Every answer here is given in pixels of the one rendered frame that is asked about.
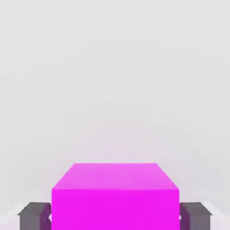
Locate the small magenta cube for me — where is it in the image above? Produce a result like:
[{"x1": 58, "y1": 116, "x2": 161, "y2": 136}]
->
[{"x1": 51, "y1": 163, "x2": 180, "y2": 230}]

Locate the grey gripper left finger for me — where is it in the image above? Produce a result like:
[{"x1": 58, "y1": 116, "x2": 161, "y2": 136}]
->
[{"x1": 3, "y1": 202, "x2": 52, "y2": 230}]

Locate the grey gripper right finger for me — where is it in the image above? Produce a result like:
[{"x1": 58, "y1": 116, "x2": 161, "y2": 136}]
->
[{"x1": 179, "y1": 202, "x2": 227, "y2": 230}]

